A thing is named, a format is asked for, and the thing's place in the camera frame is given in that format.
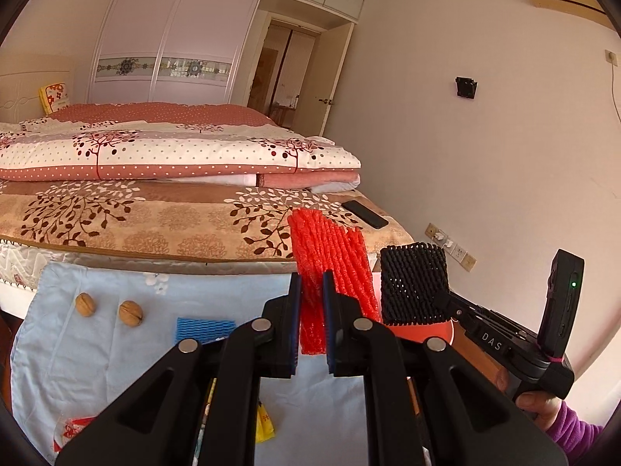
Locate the pink plastic bucket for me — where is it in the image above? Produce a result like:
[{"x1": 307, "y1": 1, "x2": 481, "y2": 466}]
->
[{"x1": 369, "y1": 252, "x2": 456, "y2": 348}]

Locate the black foam fruit net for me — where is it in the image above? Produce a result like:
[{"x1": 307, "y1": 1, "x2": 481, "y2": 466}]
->
[{"x1": 379, "y1": 242, "x2": 448, "y2": 326}]

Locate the cream room door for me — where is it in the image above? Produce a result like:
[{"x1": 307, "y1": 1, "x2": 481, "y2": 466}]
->
[{"x1": 312, "y1": 21, "x2": 356, "y2": 139}]

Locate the black wall bracket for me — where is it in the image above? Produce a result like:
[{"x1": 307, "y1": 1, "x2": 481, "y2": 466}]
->
[{"x1": 454, "y1": 76, "x2": 479, "y2": 101}]

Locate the yellow wrapper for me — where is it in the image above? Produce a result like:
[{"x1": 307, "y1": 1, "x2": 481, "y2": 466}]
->
[{"x1": 255, "y1": 399, "x2": 277, "y2": 443}]

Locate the white quilted mattress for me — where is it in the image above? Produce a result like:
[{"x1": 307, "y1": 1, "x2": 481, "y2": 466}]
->
[{"x1": 0, "y1": 242, "x2": 302, "y2": 312}]

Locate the white tree print folded quilt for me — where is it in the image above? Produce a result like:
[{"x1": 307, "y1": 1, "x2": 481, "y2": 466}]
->
[{"x1": 0, "y1": 118, "x2": 363, "y2": 183}]

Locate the thin white cable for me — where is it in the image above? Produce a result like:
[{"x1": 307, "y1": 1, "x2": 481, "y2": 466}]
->
[{"x1": 608, "y1": 61, "x2": 621, "y2": 123}]

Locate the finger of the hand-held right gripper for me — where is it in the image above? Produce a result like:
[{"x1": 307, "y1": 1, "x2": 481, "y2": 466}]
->
[{"x1": 432, "y1": 290, "x2": 469, "y2": 323}]

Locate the beige leaf print blanket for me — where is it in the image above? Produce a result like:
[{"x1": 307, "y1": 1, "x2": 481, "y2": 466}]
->
[{"x1": 0, "y1": 179, "x2": 418, "y2": 264}]

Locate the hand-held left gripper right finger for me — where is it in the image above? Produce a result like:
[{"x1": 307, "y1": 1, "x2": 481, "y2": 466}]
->
[{"x1": 323, "y1": 271, "x2": 568, "y2": 466}]

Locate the light blue floral cloth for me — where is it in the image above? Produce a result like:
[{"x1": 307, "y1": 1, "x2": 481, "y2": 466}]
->
[{"x1": 10, "y1": 261, "x2": 437, "y2": 466}]

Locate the white sliding door wardrobe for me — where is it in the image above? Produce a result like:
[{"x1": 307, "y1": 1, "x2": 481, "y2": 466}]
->
[{"x1": 87, "y1": 0, "x2": 366, "y2": 108}]

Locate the yellow floral pillow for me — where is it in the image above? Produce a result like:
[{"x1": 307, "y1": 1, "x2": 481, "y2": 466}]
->
[{"x1": 39, "y1": 83, "x2": 74, "y2": 115}]

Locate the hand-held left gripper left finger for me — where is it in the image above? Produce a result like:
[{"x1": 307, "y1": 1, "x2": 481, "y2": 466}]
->
[{"x1": 57, "y1": 272, "x2": 302, "y2": 466}]

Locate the red foam fruit net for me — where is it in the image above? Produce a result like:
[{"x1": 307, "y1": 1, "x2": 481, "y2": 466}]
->
[{"x1": 287, "y1": 208, "x2": 382, "y2": 355}]

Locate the red white plastic wrapper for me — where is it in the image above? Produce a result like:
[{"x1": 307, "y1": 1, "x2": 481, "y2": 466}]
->
[{"x1": 53, "y1": 415, "x2": 101, "y2": 453}]

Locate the black smartphone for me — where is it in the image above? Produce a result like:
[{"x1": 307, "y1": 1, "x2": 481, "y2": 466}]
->
[{"x1": 342, "y1": 199, "x2": 390, "y2": 230}]

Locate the person's right forearm purple sleeve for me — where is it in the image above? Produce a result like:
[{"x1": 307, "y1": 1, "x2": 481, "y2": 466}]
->
[{"x1": 543, "y1": 402, "x2": 605, "y2": 465}]

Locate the person's right hand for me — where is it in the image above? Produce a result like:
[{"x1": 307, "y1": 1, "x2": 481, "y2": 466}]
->
[{"x1": 496, "y1": 368, "x2": 566, "y2": 431}]

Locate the pink folded blanket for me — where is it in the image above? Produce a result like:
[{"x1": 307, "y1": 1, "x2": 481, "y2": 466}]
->
[{"x1": 257, "y1": 171, "x2": 363, "y2": 193}]

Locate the cream headboard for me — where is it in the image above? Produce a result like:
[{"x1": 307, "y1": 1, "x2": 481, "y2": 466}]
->
[{"x1": 0, "y1": 53, "x2": 75, "y2": 125}]

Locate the walnut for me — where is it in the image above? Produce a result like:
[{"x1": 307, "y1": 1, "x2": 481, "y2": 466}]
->
[
  {"x1": 118, "y1": 300, "x2": 144, "y2": 327},
  {"x1": 75, "y1": 292, "x2": 98, "y2": 318}
]

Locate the blue foam fruit net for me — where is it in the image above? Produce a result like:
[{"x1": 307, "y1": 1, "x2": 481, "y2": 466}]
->
[{"x1": 175, "y1": 317, "x2": 237, "y2": 345}]

